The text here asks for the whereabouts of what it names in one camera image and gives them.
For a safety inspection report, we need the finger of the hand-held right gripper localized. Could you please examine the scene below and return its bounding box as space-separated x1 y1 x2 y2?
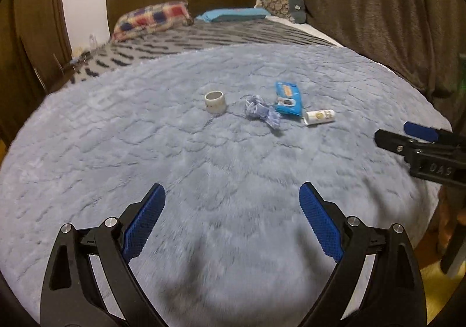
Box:
374 128 416 157
404 121 454 143

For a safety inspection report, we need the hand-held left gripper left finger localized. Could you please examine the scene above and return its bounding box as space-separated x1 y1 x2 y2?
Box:
40 183 166 327

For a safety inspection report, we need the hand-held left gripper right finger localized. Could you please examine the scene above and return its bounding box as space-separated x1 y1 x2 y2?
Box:
299 182 426 327

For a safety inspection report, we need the small pale yellow bottle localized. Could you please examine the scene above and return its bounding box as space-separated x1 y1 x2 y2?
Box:
304 109 336 128

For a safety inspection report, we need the blue wet wipes packet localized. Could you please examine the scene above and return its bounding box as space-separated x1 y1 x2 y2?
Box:
274 80 303 118

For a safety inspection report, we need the blue-white plastic bag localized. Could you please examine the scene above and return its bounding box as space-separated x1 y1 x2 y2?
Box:
242 94 281 129

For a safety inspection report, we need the white tape roll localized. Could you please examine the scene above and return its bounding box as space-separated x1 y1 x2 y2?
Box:
204 91 227 114

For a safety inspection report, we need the grey furniture leg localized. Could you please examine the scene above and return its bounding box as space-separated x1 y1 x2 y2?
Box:
440 225 466 275

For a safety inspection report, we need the grey fluffy blanket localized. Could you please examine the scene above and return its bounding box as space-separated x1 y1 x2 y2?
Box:
0 44 454 327

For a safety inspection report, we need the white bed sheet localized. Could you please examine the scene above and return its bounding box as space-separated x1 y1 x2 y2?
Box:
267 16 343 47

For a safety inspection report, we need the brown curtain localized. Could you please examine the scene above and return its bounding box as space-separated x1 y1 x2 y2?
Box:
262 0 466 120

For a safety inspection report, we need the brown patterned cushion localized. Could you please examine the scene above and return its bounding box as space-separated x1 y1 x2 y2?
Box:
260 0 292 18

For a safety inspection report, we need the blue pillow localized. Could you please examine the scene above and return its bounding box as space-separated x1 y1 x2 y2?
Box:
195 7 272 24

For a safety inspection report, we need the grey black striped blanket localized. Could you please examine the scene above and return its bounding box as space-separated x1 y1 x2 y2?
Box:
69 17 343 85

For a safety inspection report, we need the plaid pillow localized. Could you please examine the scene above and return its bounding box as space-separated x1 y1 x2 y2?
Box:
111 1 193 42

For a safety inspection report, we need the wooden wardrobe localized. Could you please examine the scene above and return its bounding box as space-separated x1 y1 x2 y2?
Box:
0 0 73 126

